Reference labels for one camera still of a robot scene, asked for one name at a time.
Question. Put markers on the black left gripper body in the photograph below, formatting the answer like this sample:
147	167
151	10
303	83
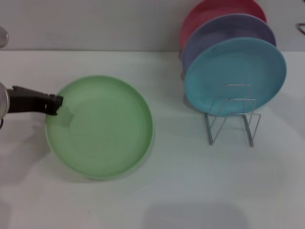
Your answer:
26	101

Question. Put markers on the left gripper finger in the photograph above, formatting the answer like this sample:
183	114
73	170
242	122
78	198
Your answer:
55	102

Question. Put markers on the green plastic plate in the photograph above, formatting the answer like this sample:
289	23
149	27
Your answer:
104	133

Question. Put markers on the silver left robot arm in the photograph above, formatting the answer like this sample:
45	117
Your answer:
3	100

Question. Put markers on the pink plastic plate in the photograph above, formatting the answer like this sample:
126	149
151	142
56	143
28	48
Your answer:
202	16

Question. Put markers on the purple plastic plate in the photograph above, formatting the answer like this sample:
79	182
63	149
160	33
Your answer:
214	35

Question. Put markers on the blue plastic plate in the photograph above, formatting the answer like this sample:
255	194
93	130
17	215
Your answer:
228	66

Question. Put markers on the thin red angled object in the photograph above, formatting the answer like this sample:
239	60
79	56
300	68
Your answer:
301	28

